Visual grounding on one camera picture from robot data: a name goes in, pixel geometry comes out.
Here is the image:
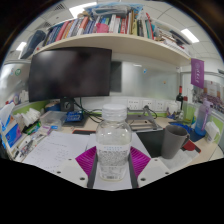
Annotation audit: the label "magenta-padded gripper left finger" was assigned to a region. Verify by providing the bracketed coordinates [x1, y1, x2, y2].
[52, 146, 100, 190]

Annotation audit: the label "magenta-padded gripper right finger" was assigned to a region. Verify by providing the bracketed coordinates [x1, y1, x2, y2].
[127, 146, 172, 190]

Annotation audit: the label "clear plastic water bottle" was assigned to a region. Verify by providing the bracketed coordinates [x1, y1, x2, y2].
[95, 103, 133, 183]

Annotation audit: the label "handwritten white paper sheet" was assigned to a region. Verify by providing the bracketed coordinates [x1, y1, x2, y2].
[22, 130, 91, 173]

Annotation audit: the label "white folded paper towel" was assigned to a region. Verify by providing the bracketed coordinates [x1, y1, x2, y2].
[159, 149, 195, 173]

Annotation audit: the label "black desk mat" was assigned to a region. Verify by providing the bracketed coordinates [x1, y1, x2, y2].
[136, 128, 168, 160]

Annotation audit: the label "plain white paper sheet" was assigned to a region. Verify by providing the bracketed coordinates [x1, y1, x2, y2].
[87, 132, 152, 191]

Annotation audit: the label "grey ceramic mug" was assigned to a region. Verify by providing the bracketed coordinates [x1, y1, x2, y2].
[160, 124, 191, 160]

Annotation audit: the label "flat round red coaster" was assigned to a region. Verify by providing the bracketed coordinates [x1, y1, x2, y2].
[182, 139, 202, 155]

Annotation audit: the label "grey metal laptop stand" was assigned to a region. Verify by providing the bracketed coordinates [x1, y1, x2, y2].
[126, 105, 160, 132]

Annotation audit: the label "blue electronic device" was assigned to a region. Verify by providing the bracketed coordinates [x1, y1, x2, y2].
[64, 110, 85, 124]

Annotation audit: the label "clear plastic box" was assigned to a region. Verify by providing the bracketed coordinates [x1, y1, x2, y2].
[39, 110, 68, 130]

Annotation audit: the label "white round jar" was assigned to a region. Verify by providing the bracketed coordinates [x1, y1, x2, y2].
[166, 101, 180, 116]

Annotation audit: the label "white crumpled tissue pile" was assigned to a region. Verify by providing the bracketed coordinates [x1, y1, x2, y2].
[19, 108, 43, 128]

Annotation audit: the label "white tissue pack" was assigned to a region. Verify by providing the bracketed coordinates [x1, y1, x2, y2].
[203, 120, 221, 144]

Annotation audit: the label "blue tissue box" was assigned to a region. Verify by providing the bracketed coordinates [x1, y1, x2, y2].
[0, 101, 25, 151]

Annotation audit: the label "dark wine bottle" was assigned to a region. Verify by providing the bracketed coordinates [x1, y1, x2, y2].
[175, 85, 185, 113]

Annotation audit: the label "group photo poster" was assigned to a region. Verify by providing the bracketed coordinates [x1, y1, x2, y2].
[203, 79, 224, 114]

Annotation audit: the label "black computer monitor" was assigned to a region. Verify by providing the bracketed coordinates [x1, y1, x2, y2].
[28, 46, 113, 113]

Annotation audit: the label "purple pennant flag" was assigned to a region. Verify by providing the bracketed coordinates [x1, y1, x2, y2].
[190, 58, 205, 90]

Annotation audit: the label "ceiling lights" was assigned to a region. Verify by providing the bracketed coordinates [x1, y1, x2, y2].
[14, 1, 201, 52]

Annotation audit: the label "black power cable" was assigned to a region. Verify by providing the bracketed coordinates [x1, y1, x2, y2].
[72, 97, 104, 124]

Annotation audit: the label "white wall outlet row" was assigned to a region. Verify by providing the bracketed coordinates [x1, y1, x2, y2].
[127, 98, 166, 112]

